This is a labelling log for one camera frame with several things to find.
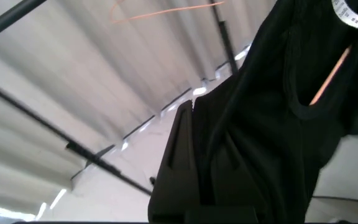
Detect black garment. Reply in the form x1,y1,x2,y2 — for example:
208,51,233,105
192,0,358,224

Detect white curtain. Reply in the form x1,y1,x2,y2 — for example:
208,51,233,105
0,0,278,222

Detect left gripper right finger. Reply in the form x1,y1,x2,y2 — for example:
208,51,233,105
204,133,262,224

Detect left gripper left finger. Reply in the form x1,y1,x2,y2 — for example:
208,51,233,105
148,100,202,224

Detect pink clothes hanger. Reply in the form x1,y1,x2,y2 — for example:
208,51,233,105
109,0,227,25
308,45,353,106

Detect black clothes rack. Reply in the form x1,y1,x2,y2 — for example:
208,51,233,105
0,0,239,197

